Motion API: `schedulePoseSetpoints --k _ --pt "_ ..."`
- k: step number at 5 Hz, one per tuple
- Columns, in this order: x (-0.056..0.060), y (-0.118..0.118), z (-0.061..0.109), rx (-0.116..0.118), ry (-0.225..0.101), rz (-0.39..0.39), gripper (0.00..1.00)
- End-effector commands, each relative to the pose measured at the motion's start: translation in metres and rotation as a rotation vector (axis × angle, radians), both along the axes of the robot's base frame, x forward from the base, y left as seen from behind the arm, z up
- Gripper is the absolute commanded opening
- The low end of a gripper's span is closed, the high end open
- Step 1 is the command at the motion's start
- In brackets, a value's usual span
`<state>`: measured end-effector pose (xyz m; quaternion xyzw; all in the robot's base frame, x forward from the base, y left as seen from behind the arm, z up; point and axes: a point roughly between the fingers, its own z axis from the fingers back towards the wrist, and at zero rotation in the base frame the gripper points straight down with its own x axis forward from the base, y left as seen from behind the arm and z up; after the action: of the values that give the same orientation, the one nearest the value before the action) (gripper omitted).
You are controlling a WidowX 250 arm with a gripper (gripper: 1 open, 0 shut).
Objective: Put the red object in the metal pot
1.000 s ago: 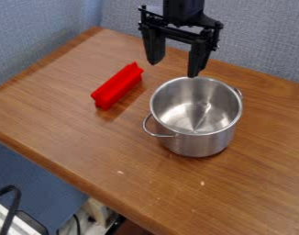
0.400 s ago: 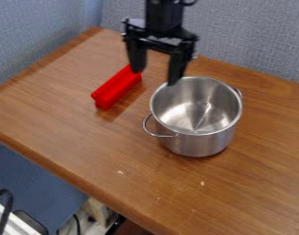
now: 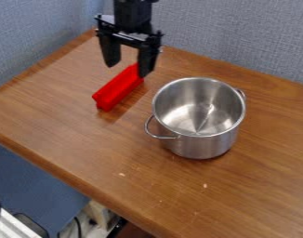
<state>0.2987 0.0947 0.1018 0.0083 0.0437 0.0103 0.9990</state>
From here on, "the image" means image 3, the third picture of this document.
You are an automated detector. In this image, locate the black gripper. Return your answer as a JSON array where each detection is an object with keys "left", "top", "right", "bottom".
[{"left": 97, "top": 0, "right": 163, "bottom": 77}]

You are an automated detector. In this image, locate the red rectangular block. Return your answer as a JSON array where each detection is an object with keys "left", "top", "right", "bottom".
[{"left": 93, "top": 63, "right": 145, "bottom": 112}]

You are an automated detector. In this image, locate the stainless steel pot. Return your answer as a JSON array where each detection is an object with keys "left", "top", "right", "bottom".
[{"left": 145, "top": 77, "right": 246, "bottom": 160}]

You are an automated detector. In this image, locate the white clutter under table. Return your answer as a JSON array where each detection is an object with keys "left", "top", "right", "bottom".
[{"left": 57, "top": 201, "right": 127, "bottom": 238}]

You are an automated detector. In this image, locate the white ribbed device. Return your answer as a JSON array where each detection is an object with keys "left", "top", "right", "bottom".
[{"left": 0, "top": 208, "right": 50, "bottom": 238}]

